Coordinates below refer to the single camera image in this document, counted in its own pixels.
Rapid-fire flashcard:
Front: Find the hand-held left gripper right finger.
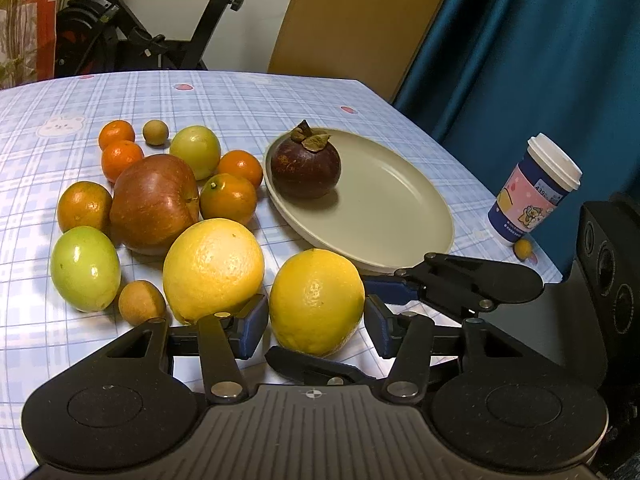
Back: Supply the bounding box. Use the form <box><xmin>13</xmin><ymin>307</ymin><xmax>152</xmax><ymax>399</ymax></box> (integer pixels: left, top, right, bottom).
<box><xmin>364</xmin><ymin>295</ymin><xmax>546</xmax><ymax>404</ymax></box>

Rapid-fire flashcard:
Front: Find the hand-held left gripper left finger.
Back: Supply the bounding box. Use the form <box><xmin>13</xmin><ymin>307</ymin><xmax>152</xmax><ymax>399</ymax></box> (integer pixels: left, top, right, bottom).
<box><xmin>92</xmin><ymin>294</ymin><xmax>271</xmax><ymax>405</ymax></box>

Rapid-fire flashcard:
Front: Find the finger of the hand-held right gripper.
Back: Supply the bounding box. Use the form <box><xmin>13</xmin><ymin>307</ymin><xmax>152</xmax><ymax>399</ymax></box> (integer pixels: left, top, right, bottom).
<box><xmin>264</xmin><ymin>344</ymin><xmax>382</xmax><ymax>387</ymax></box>
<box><xmin>364</xmin><ymin>254</ymin><xmax>544</xmax><ymax>317</ymax></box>

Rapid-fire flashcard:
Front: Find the large round yellow lemon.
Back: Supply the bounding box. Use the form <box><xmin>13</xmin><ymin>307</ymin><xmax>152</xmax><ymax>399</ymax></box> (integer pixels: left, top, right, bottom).
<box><xmin>162</xmin><ymin>218</ymin><xmax>266</xmax><ymax>325</ymax></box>

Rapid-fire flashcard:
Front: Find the cream oval plate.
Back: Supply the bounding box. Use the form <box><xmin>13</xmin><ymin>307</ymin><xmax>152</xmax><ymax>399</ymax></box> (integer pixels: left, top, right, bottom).
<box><xmin>262</xmin><ymin>127</ymin><xmax>456</xmax><ymax>276</ymax></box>

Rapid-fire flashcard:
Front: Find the red apple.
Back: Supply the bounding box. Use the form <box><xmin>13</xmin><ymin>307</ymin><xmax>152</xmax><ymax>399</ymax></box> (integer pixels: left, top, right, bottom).
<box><xmin>109</xmin><ymin>155</ymin><xmax>201</xmax><ymax>256</ymax></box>

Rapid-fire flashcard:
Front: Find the bright green round fruit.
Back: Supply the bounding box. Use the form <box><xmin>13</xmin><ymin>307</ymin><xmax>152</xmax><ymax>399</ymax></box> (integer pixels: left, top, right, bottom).
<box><xmin>50</xmin><ymin>226</ymin><xmax>122</xmax><ymax>312</ymax></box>

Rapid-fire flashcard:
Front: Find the small orange mandarin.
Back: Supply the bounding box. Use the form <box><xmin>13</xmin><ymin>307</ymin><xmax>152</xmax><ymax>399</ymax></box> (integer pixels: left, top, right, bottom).
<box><xmin>216</xmin><ymin>150</ymin><xmax>264</xmax><ymax>190</ymax></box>
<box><xmin>101</xmin><ymin>140</ymin><xmax>146</xmax><ymax>184</ymax></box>
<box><xmin>98</xmin><ymin>120</ymin><xmax>136</xmax><ymax>152</ymax></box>

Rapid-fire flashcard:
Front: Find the paper cup with white lid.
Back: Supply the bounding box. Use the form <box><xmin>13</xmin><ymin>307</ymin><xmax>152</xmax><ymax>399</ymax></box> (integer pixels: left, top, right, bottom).
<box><xmin>487</xmin><ymin>132</ymin><xmax>583</xmax><ymax>247</ymax></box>

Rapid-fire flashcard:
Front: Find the large brown longan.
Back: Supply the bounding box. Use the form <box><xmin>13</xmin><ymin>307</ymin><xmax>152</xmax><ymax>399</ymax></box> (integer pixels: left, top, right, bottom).
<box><xmin>118</xmin><ymin>280</ymin><xmax>167</xmax><ymax>326</ymax></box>

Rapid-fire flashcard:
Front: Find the large orange mandarin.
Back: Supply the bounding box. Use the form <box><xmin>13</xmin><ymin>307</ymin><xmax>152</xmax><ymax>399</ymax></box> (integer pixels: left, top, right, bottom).
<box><xmin>57</xmin><ymin>181</ymin><xmax>114</xmax><ymax>234</ymax></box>
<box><xmin>199</xmin><ymin>173</ymin><xmax>258</xmax><ymax>227</ymax></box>

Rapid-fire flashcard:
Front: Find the dark purple mangosteen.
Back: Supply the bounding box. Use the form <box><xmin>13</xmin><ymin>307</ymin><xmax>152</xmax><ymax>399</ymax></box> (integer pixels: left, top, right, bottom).
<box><xmin>270</xmin><ymin>120</ymin><xmax>343</xmax><ymax>200</ymax></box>

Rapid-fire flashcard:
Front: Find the yellowish green round fruit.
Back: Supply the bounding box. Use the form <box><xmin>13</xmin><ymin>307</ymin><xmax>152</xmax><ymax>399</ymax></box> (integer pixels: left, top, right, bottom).
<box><xmin>169</xmin><ymin>126</ymin><xmax>222</xmax><ymax>182</ymax></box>

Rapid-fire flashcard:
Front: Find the small brown longan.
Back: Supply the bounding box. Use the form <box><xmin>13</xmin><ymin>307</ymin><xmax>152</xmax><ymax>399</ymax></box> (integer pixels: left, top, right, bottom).
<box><xmin>142</xmin><ymin>120</ymin><xmax>168</xmax><ymax>147</ymax></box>

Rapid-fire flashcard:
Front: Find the dark blue curtain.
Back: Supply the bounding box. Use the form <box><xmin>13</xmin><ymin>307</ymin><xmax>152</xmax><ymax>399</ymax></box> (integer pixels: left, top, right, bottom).
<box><xmin>392</xmin><ymin>0</ymin><xmax>640</xmax><ymax>286</ymax></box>

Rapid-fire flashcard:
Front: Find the wooden board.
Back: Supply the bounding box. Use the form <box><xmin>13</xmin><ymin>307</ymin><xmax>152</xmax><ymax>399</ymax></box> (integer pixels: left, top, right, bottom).
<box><xmin>267</xmin><ymin>0</ymin><xmax>466</xmax><ymax>103</ymax></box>

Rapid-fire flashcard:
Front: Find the black exercise bike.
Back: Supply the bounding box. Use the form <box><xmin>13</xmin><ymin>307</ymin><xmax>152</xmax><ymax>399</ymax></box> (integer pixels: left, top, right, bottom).
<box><xmin>54</xmin><ymin>0</ymin><xmax>292</xmax><ymax>80</ymax></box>

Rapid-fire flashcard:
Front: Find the printed wall cloth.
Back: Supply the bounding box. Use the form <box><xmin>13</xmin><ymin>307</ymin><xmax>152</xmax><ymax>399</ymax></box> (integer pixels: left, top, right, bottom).
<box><xmin>0</xmin><ymin>0</ymin><xmax>76</xmax><ymax>92</ymax></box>

